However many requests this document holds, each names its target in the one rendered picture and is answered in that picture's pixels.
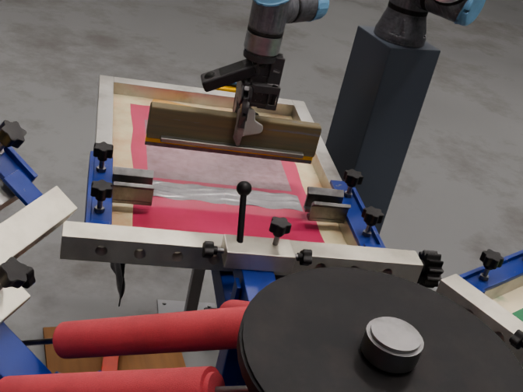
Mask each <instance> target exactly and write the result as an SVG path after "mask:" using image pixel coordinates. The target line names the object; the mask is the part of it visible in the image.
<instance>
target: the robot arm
mask: <svg viewBox="0 0 523 392"><path fill-rule="evenodd" d="M485 1H486V0H389V2H388V7H387V8H386V10H385V11H384V13H383V15H382V16H381V18H380V19H379V21H378V22H377V24H376V26H375V28H374V34H375V35H376V36H378V37H379V38H381V39H382V40H385V41H387V42H389V43H392V44H397V45H399V46H403V47H423V46H424V44H425V41H426V17H427V14H428V12H431V13H433V14H434V15H437V16H440V17H442V18H444V19H447V20H449V21H452V22H453V23H455V24H459V25H462V26H467V25H469V24H471V23H472V22H473V21H474V20H475V19H476V18H477V16H478V15H479V14H480V12H481V10H482V8H483V6H484V4H485ZM328 8H329V0H253V2H252V6H251V14H250V18H249V22H248V26H247V33H246V37H245V42H244V53H243V56H244V57H245V58H246V59H244V60H242V61H238V62H235V63H233V64H230V65H226V66H223V67H221V68H217V69H215V70H212V71H210V72H206V73H203V74H201V80H202V85H203V88H204V90H205V91H206V92H209V91H212V90H214V89H218V88H221V87H224V86H227V85H229V84H232V83H235V82H237V86H236V92H235V97H234V102H233V112H236V113H237V121H236V125H235V129H234V134H233V140H234V142H235V144H236V146H239V144H240V141H241V139H242V137H243V136H245V135H256V134H260V133H261V132H262V130H263V126H262V124H260V123H258V122H257V121H256V120H255V115H259V114H258V113H256V112H255V110H254V109H253V108H251V107H257V108H261V109H266V110H276V107H277V103H278V99H279V93H280V90H281V89H280V86H279V84H280V80H281V77H282V73H283V67H284V63H285V58H284V57H283V54H282V53H279V50H280V46H281V43H282V38H283V33H284V29H285V25H286V24H287V23H300V22H311V21H313V20H316V19H320V18H322V17H323V16H324V15H325V14H326V12H327V11H328ZM252 62H253V63H252ZM276 97H277V98H276ZM275 103H276V104H275Z"/></svg>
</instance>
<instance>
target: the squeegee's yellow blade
mask: <svg viewBox="0 0 523 392"><path fill-rule="evenodd" d="M146 142H159V143H166V144H172V145H181V144H174V143H167V142H161V141H160V139H158V138H147V137H146ZM185 146H192V147H199V148H206V149H214V148H207V147H200V146H193V145H185ZM218 150H225V151H232V152H240V151H233V150H226V149H218ZM245 153H251V154H259V153H253V152H245ZM259 155H265V156H273V155H266V154H259ZM278 157H285V156H278ZM285 158H291V159H299V158H293V157H285ZM312 158H313V157H309V156H304V157H303V158H302V159H304V160H311V161H312Z"/></svg>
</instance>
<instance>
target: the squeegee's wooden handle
mask: <svg viewBox="0 0 523 392"><path fill-rule="evenodd" d="M255 120H256V121H257V122H258V123H260V124H262V126H263V130H262V132H261V133H260V134H256V135H245V136H243V137H242V139H241V141H240V145H249V146H256V147H263V148H270V149H282V150H289V151H295V152H302V153H303V154H304V156H309V157H314V155H315V153H316V149H317V146H318V141H319V138H320V135H321V125H320V124H319V123H313V122H307V121H295V120H290V119H283V118H277V117H266V116H259V115H255ZM236 121H237V113H236V112H229V111H223V110H212V109H205V108H199V107H188V106H181V105H176V104H169V103H158V102H151V103H150V108H149V117H148V122H147V128H146V137H147V138H158V139H160V137H161V135H166V136H172V137H179V138H191V139H198V140H205V141H211V142H224V143H230V144H235V142H234V140H233V134H234V129H235V125H236Z"/></svg>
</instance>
